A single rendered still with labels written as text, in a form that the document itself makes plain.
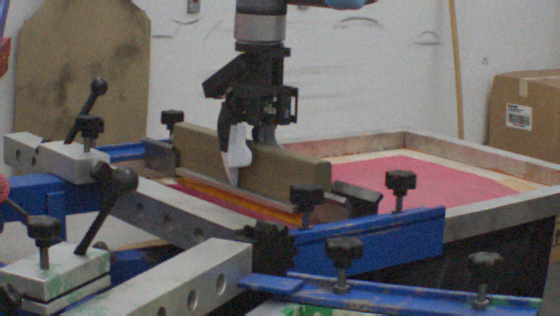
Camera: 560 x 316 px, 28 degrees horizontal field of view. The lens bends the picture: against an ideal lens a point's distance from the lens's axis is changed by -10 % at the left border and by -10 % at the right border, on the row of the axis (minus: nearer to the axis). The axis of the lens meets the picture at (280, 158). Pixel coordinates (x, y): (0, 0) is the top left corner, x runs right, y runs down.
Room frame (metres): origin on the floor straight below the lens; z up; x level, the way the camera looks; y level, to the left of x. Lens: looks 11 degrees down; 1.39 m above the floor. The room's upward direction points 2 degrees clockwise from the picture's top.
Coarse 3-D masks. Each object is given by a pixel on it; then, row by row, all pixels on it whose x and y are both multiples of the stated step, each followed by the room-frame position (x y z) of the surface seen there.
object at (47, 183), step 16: (16, 176) 1.54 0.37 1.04; (32, 176) 1.54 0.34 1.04; (48, 176) 1.55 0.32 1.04; (16, 192) 1.48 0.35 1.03; (32, 192) 1.50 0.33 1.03; (48, 192) 1.51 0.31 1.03; (80, 192) 1.55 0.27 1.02; (96, 192) 1.56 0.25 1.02; (0, 208) 1.46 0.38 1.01; (32, 208) 1.50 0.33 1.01; (80, 208) 1.55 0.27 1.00; (96, 208) 1.56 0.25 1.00
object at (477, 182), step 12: (444, 180) 2.02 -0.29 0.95; (456, 180) 2.02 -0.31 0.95; (468, 180) 2.02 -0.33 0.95; (480, 180) 2.02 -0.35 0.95; (492, 180) 2.02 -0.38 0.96; (492, 192) 1.93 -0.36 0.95; (504, 192) 1.93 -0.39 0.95; (516, 192) 1.93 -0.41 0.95; (468, 204) 1.84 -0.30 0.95; (252, 216) 1.73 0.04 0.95; (264, 216) 1.73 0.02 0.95
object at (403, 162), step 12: (396, 156) 2.22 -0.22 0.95; (336, 168) 2.09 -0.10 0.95; (348, 168) 2.09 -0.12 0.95; (360, 168) 2.10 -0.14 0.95; (408, 168) 2.11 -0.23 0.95; (420, 168) 2.11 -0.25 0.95; (432, 168) 2.11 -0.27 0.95; (444, 168) 2.12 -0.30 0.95; (192, 192) 1.87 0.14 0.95; (216, 204) 1.79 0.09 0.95; (228, 204) 1.80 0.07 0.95
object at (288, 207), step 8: (176, 168) 1.86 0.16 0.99; (184, 168) 1.86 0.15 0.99; (184, 176) 1.84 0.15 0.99; (192, 176) 1.82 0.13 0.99; (200, 176) 1.80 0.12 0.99; (208, 176) 1.80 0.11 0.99; (208, 184) 1.79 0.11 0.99; (216, 184) 1.77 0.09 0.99; (224, 184) 1.75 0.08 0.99; (232, 192) 1.74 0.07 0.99; (240, 192) 1.72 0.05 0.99; (248, 192) 1.71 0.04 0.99; (256, 192) 1.71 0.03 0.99; (256, 200) 1.69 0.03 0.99; (264, 200) 1.68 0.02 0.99; (272, 200) 1.66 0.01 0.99; (280, 200) 1.66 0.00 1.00; (280, 208) 1.65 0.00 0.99; (288, 208) 1.63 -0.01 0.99; (296, 208) 1.63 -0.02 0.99
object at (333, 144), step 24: (288, 144) 2.13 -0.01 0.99; (312, 144) 2.16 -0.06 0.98; (336, 144) 2.19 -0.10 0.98; (360, 144) 2.23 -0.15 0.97; (384, 144) 2.27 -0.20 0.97; (408, 144) 2.29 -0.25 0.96; (432, 144) 2.24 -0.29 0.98; (456, 144) 2.19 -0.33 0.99; (144, 168) 1.94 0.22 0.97; (504, 168) 2.08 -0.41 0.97; (528, 168) 2.03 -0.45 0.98; (552, 168) 1.98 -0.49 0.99; (528, 192) 1.77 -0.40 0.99; (552, 192) 1.78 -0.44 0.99; (456, 216) 1.62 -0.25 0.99; (480, 216) 1.65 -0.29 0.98; (504, 216) 1.69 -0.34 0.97; (528, 216) 1.73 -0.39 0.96
